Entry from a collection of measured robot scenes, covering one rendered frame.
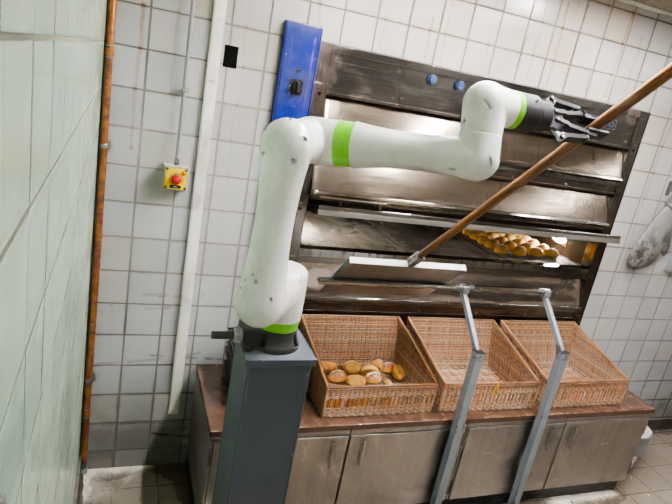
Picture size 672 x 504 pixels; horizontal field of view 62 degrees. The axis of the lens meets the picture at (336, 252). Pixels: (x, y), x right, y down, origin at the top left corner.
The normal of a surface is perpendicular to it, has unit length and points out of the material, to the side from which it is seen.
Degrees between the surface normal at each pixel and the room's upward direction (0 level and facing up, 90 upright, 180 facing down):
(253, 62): 90
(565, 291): 70
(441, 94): 90
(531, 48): 90
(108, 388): 90
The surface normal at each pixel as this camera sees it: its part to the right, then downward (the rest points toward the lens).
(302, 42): 0.33, 0.33
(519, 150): 0.37, -0.01
